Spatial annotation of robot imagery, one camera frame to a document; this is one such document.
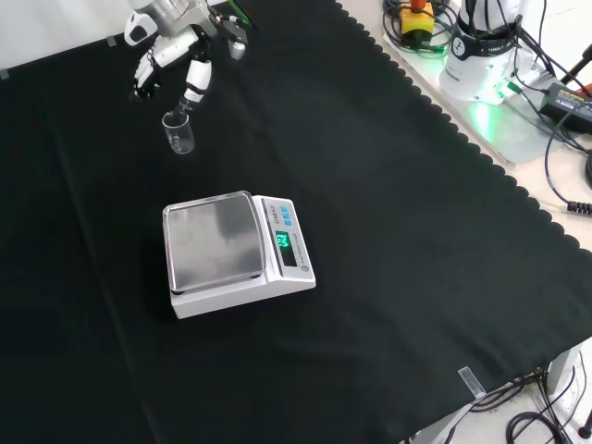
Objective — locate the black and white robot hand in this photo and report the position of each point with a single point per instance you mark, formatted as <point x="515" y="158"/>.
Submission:
<point x="168" y="46"/>

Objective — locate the small clear glass beaker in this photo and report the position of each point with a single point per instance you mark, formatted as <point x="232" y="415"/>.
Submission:
<point x="180" y="136"/>

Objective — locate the white electronic balance steel pan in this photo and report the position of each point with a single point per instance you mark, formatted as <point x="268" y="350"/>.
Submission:
<point x="217" y="240"/>

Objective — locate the yellow stop button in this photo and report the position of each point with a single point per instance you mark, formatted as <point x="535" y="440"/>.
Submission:
<point x="417" y="18"/>

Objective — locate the black bench cloth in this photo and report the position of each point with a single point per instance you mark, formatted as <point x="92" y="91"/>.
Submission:
<point x="416" y="240"/>

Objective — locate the black power adapter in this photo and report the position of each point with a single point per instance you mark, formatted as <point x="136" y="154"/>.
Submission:
<point x="569" y="104"/>

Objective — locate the dark tripod pole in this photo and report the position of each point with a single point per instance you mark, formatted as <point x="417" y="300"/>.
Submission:
<point x="577" y="67"/>

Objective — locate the white table leg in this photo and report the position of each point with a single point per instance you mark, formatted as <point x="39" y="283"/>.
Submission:
<point x="562" y="370"/>

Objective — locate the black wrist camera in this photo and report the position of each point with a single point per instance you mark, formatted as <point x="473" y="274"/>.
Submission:
<point x="233" y="32"/>

